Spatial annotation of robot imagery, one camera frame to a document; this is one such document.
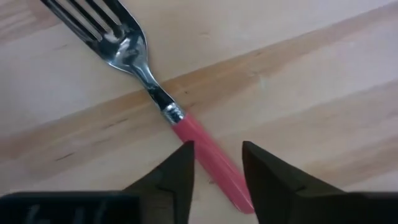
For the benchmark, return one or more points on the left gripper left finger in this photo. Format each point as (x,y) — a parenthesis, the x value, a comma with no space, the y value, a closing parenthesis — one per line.
(174,186)

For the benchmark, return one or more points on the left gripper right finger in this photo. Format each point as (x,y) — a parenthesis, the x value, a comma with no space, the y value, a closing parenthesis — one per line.
(280,199)

